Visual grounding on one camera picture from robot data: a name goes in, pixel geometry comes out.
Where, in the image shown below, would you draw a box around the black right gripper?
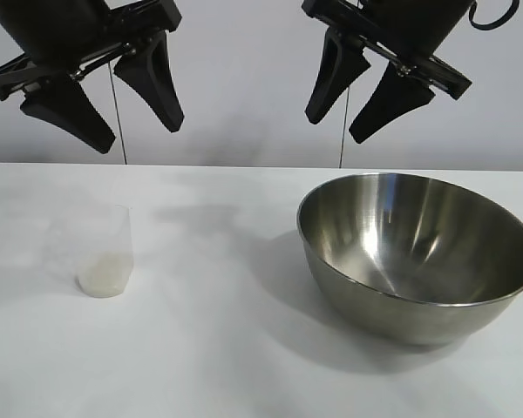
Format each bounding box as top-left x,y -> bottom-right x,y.
302,0 -> 474,145

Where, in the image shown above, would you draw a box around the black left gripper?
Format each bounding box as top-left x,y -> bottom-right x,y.
0,0 -> 186,154

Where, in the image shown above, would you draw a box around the clear plastic measuring cup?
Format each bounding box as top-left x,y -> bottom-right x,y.
47,203 -> 134,300

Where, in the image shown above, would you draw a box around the stainless steel mixing bowl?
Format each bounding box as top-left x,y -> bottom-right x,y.
295,172 -> 523,349

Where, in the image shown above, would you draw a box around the white rice grains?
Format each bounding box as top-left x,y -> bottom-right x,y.
78,252 -> 130,300

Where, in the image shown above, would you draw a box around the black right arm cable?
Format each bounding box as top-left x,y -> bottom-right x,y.
468,0 -> 513,31

